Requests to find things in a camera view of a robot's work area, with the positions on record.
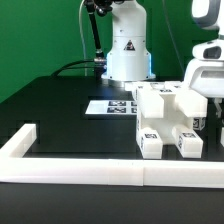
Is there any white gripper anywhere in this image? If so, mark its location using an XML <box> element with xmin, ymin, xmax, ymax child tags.
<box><xmin>183</xmin><ymin>59</ymin><xmax>224</xmax><ymax>118</ymax></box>

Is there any white chair seat part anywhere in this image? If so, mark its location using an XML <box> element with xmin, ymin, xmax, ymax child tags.
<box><xmin>135</xmin><ymin>87</ymin><xmax>196</xmax><ymax>148</ymax></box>

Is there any white chair back frame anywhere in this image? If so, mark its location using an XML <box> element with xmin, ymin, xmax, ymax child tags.
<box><xmin>125</xmin><ymin>81</ymin><xmax>208</xmax><ymax>119</ymax></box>

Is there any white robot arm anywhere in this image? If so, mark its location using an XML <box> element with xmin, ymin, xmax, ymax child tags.
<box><xmin>102</xmin><ymin>0</ymin><xmax>224</xmax><ymax>117</ymax></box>

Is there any white tagged cube nut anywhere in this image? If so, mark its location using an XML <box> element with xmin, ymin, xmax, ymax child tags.
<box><xmin>193</xmin><ymin>117</ymin><xmax>206</xmax><ymax>131</ymax></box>
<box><xmin>220</xmin><ymin>127</ymin><xmax>224</xmax><ymax>148</ymax></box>

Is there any white fiducial marker sheet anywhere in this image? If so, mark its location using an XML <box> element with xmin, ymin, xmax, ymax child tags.
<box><xmin>86</xmin><ymin>100</ymin><xmax>137</xmax><ymax>115</ymax></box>

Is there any white U-shaped obstacle fence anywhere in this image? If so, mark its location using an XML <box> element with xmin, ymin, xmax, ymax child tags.
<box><xmin>0</xmin><ymin>124</ymin><xmax>224</xmax><ymax>188</ymax></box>

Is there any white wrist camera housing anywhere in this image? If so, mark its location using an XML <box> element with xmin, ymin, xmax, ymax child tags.
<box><xmin>192</xmin><ymin>39</ymin><xmax>224</xmax><ymax>61</ymax></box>

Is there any grey thin cable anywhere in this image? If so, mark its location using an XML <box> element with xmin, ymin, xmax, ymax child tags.
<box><xmin>78</xmin><ymin>0</ymin><xmax>88</xmax><ymax>76</ymax></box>

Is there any black cable bundle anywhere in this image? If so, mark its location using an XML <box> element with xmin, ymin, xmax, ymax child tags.
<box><xmin>50</xmin><ymin>59</ymin><xmax>108</xmax><ymax>78</ymax></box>

